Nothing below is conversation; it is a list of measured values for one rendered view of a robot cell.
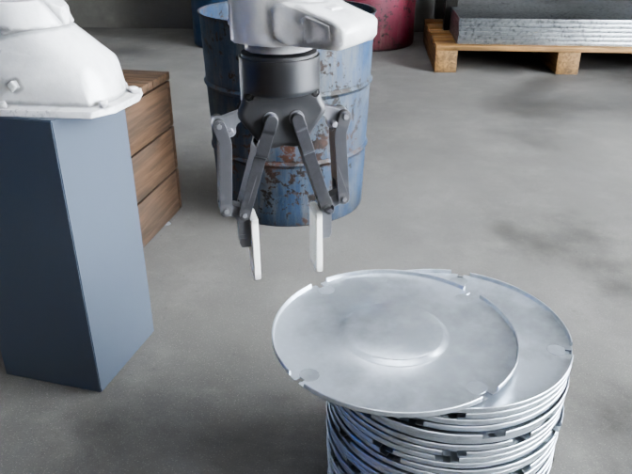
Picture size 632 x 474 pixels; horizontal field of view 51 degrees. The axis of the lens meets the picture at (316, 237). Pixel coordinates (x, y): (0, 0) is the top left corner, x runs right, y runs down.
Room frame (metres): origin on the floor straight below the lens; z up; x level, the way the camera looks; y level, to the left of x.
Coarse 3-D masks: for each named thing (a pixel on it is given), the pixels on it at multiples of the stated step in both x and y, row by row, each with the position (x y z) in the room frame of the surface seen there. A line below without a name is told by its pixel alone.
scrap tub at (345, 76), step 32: (224, 32) 1.48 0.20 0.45; (224, 64) 1.49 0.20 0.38; (320, 64) 1.45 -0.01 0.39; (352, 64) 1.50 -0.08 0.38; (224, 96) 1.50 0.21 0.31; (352, 96) 1.51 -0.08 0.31; (320, 128) 1.46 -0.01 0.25; (352, 128) 1.52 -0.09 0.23; (288, 160) 1.44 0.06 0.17; (320, 160) 1.46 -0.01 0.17; (352, 160) 1.52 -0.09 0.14; (288, 192) 1.45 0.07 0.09; (352, 192) 1.53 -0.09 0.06; (288, 224) 1.45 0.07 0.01
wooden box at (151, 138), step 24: (144, 72) 1.55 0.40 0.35; (168, 72) 1.56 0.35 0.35; (144, 96) 1.43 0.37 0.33; (168, 96) 1.55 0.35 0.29; (144, 120) 1.41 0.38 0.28; (168, 120) 1.53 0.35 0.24; (144, 144) 1.40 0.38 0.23; (168, 144) 1.52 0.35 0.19; (144, 168) 1.38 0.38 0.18; (168, 168) 1.51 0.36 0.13; (144, 192) 1.37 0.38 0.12; (168, 192) 1.49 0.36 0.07; (144, 216) 1.36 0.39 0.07; (168, 216) 1.48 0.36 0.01; (144, 240) 1.34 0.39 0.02
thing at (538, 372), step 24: (480, 288) 0.77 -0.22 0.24; (504, 288) 0.77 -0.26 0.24; (504, 312) 0.71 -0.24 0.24; (528, 312) 0.71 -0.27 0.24; (552, 312) 0.71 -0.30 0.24; (528, 336) 0.66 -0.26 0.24; (552, 336) 0.66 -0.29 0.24; (528, 360) 0.61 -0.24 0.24; (552, 360) 0.61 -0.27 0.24; (528, 384) 0.57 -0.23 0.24; (552, 384) 0.57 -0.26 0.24; (480, 408) 0.53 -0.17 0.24; (504, 408) 0.53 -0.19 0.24
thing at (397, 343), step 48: (336, 288) 0.76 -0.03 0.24; (384, 288) 0.76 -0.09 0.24; (432, 288) 0.76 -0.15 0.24; (288, 336) 0.65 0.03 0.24; (336, 336) 0.65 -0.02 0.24; (384, 336) 0.64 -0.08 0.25; (432, 336) 0.64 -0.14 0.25; (480, 336) 0.65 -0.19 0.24; (336, 384) 0.56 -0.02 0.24; (384, 384) 0.56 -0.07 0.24; (432, 384) 0.56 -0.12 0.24
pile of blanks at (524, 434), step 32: (352, 416) 0.59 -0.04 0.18; (448, 416) 0.53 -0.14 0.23; (480, 416) 0.53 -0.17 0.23; (512, 416) 0.53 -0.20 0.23; (544, 416) 0.55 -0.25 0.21; (352, 448) 0.59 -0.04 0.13; (384, 448) 0.56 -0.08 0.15; (416, 448) 0.54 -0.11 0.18; (448, 448) 0.53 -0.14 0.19; (480, 448) 0.53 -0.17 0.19; (512, 448) 0.54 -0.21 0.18; (544, 448) 0.56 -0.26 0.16
